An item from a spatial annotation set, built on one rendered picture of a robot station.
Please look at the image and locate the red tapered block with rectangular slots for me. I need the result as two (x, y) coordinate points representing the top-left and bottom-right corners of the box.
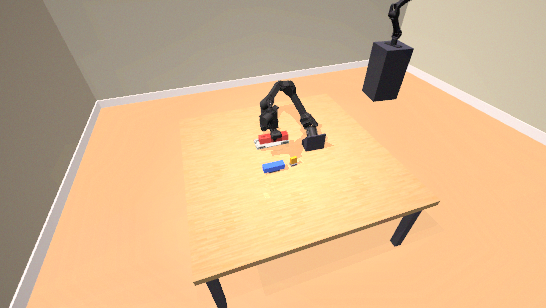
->
(258, 131), (288, 144)

